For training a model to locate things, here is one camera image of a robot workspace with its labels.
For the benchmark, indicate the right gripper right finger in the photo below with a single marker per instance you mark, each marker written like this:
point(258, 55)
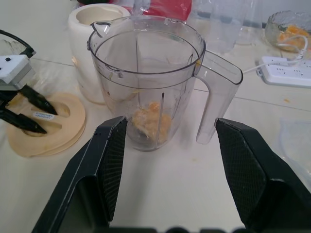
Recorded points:
point(262, 184)

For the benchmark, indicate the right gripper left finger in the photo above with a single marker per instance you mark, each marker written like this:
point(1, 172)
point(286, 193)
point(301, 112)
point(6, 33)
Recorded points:
point(92, 174)

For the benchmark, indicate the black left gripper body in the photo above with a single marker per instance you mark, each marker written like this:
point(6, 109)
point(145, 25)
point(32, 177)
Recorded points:
point(7, 97)

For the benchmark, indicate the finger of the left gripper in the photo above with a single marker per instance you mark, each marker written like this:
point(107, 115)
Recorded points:
point(22, 121)
point(39, 100)

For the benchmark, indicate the peeled orange fruit pieces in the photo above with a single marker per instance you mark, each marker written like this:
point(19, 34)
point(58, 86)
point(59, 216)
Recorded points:
point(150, 121)

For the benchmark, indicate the clear bag with fruit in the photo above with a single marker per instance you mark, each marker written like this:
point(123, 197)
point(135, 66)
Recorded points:
point(272, 29)

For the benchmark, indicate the cream blender lid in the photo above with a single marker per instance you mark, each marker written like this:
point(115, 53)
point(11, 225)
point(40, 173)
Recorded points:
point(68, 131)

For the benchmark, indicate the cream blender motor base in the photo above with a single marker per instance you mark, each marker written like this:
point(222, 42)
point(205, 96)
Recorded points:
point(80, 48)

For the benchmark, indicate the white power strip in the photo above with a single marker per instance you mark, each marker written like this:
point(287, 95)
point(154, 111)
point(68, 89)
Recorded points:
point(286, 75)

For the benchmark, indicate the clear plastic blender jug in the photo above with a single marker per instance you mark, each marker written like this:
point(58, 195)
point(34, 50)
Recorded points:
point(218, 77)

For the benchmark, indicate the red packet in clear bag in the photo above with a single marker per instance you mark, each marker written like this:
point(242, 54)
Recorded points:
point(170, 9)

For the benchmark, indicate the clear crumpled plastic bag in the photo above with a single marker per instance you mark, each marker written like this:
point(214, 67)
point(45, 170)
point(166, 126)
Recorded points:
point(223, 29)

